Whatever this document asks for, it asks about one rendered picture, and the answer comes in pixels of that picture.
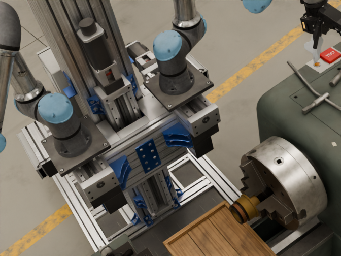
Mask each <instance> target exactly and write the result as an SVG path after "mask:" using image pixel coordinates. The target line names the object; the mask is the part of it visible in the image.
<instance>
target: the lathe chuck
mask: <svg viewBox="0 0 341 256"><path fill-rule="evenodd" d="M250 152H255V153H252V154H251V155H250V157H251V158H252V160H253V162H254V164H255V166H256V168H257V169H258V171H259V173H260V175H261V177H262V178H263V180H264V182H265V183H266V187H270V188H271V190H272V191H273V192H274V194H275V196H276V197H277V198H279V199H280V200H281V201H282V202H283V203H285V204H286V205H287V206H288V207H289V208H291V209H292V210H293V211H294V212H295V213H297V214H299V213H300V211H301V210H302V209H303V210H304V213H305V216H304V218H303V219H300V220H297V219H296V218H295V219H293V220H292V221H291V222H289V223H288V224H286V225H285V224H284V223H283V222H282V221H281V220H279V219H278V218H276V219H275V221H277V222H278V223H279V224H280V225H282V226H283V227H285V228H287V229H289V230H293V231H296V230H298V229H300V228H301V227H302V226H304V225H305V224H306V223H308V222H309V221H310V220H312V219H313V218H314V217H316V216H317V215H318V214H319V212H320V203H319V198H318V195H317V193H316V190H315V188H314V186H313V184H312V182H311V181H310V179H309V177H308V176H307V174H306V173H305V171H304V170H303V169H302V167H301V166H300V165H299V163H298V162H297V161H296V160H295V159H294V158H293V157H292V156H291V155H290V154H289V153H288V152H287V151H286V150H284V149H283V148H282V147H280V146H279V145H277V144H275V143H273V142H270V141H264V142H262V143H260V144H259V145H257V146H256V147H254V148H253V149H251V150H250V151H248V152H247V153H245V154H244V155H243V156H242V158H241V164H242V163H243V162H245V161H246V160H248V158H247V157H246V156H247V155H248V154H249V153H250ZM277 157H281V158H282V159H283V160H284V164H283V165H281V166H278V165H276V164H275V163H274V159H275V158H277ZM266 187H264V188H263V189H261V190H260V191H259V192H257V193H256V194H254V195H255V196H257V195H259V194H260V193H262V192H263V191H265V188H266Z"/></svg>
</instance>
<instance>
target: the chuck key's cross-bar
mask: <svg viewBox="0 0 341 256"><path fill-rule="evenodd" d="M287 64H288V65H289V66H290V67H291V69H292V70H293V71H294V72H295V73H296V74H297V75H298V77H299V78H300V79H301V80H302V81H303V82H304V84H305V85H306V86H307V87H308V88H309V89H310V91H311V92H312V93H313V94H315V95H316V96H318V97H320V96H321V94H320V93H318V92H316V91H315V90H314V89H313V88H312V87H311V85H310V84H309V83H308V82H307V81H306V80H305V78H304V77H303V76H302V75H301V73H300V72H299V71H298V70H297V69H296V68H295V67H294V65H293V64H292V63H291V62H290V61H289V60H288V61H287ZM324 101H325V102H327V103H328V104H330V105H332V106H333V107H335V108H336V109H338V110H339V111H341V107H340V106H338V105H337V104H335V103H334V102H332V101H331V100H329V99H327V98H325V100H324Z"/></svg>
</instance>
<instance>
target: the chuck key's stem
mask: <svg viewBox="0 0 341 256"><path fill-rule="evenodd" d="M325 98H327V99H328V98H330V95H329V93H324V94H323V95H321V96H320V97H319V98H317V99H316V100H314V101H313V103H312V104H310V105H309V106H306V107H305V108H303V109H302V113H303V114H306V113H308V112H309V111H310V110H311V109H312V108H313V107H317V106H318V105H320V104H321V103H323V102H324V100H325Z"/></svg>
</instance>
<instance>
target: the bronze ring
mask: <svg viewBox="0 0 341 256"><path fill-rule="evenodd" d="M258 204H260V201H259V199H258V198H257V197H256V196H255V195H253V196H251V197H250V198H249V197H247V196H246V195H245V194H242V195H241V197H240V198H238V199H237V200H235V203H233V204H232V205H231V206H230V207H229V210H230V212H231V214H232V215H233V217H234V218H235V220H236V221H237V222H238V223H239V224H241V225H242V224H244V223H246V222H247V221H250V220H252V219H253V218H255V217H258V216H259V213H258V210H257V208H256V206H257V205H258Z"/></svg>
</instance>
